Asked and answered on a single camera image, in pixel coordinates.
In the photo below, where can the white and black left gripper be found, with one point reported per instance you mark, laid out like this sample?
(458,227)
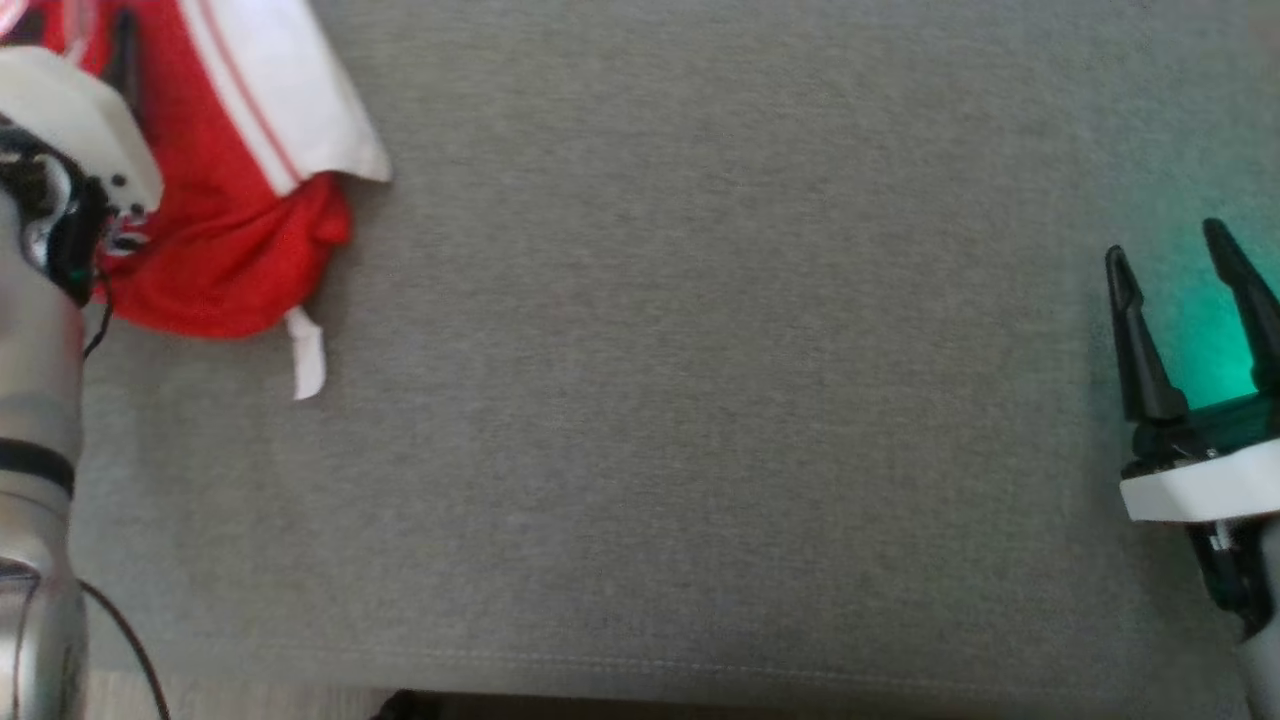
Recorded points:
(80,110)

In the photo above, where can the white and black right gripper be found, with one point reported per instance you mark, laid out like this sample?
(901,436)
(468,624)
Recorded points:
(1210,480)

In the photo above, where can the red trousers with striped white cuffs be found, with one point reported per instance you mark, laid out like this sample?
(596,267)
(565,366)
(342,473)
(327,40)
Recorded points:
(230,250)

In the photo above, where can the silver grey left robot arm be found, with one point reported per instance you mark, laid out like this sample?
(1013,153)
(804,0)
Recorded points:
(35,420)

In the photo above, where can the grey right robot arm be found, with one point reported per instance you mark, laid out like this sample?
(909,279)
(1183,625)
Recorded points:
(1262,670)

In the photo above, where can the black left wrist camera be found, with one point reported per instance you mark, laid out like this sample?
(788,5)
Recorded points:
(75,250)

